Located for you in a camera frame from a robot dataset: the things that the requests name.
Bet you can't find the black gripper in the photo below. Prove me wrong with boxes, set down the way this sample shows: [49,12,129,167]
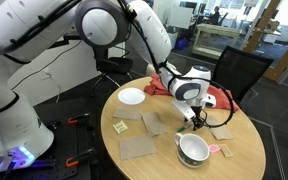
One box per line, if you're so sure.
[191,106,204,131]

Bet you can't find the green marker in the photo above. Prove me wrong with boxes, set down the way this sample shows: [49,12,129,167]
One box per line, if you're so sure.
[177,124,194,133]

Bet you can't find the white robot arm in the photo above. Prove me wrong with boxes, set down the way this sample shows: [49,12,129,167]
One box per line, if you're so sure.
[0,0,216,172]

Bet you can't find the white green cup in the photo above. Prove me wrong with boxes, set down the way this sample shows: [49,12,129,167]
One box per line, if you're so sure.
[174,133,210,168]

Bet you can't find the brown paper napkin right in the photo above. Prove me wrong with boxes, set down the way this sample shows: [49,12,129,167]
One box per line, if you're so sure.
[207,117,233,140]

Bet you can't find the brown paper napkin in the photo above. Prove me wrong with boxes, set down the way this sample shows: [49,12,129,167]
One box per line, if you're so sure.
[119,134,156,160]
[207,117,233,140]
[142,112,167,136]
[113,106,142,120]

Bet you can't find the pink packet lower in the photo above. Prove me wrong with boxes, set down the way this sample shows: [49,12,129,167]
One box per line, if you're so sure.
[209,144,221,153]

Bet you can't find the tan sugar packet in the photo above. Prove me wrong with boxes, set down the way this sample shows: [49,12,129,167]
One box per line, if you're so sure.
[219,144,233,158]

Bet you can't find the brown paper napkin middle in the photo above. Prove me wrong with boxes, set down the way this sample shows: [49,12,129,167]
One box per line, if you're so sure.
[142,112,167,136]

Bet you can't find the red cloth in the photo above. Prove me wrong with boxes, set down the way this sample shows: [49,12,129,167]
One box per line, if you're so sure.
[144,74,231,110]

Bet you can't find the black mesh chair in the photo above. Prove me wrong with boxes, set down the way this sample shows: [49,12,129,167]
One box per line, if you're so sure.
[212,46,273,104]

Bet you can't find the brown paper napkin front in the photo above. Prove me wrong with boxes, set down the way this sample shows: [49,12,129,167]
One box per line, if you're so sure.
[119,134,156,160]

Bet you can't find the white plate left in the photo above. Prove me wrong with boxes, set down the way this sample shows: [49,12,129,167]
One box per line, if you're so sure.
[118,88,145,105]

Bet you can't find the brown paper napkin far left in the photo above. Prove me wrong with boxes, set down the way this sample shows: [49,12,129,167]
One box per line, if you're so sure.
[113,106,142,120]

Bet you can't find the yellow green tea packet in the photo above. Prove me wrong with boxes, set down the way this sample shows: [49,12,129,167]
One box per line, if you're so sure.
[113,121,128,133]

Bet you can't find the green bench table background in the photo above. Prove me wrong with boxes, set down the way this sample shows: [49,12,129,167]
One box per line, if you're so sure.
[192,24,241,59]

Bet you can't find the black office chair background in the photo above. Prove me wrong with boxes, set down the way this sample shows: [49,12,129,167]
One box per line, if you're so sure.
[91,48,133,96]

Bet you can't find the seated person background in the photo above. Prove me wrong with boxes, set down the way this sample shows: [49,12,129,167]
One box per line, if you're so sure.
[210,6,220,25]

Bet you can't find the orange clamp upper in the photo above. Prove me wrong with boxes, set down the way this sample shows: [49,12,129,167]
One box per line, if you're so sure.
[67,113,90,124]

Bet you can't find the orange clamp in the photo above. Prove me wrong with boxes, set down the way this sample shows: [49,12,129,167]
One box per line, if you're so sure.
[67,113,90,124]
[65,148,96,167]

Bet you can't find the orange clamp lower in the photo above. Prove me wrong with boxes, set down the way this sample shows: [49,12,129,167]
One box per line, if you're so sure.
[65,148,96,167]

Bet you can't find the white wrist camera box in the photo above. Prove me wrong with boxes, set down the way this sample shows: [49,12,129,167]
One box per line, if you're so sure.
[172,100,195,120]

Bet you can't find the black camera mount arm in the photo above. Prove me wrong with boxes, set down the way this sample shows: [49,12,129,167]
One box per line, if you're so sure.
[50,34,82,49]

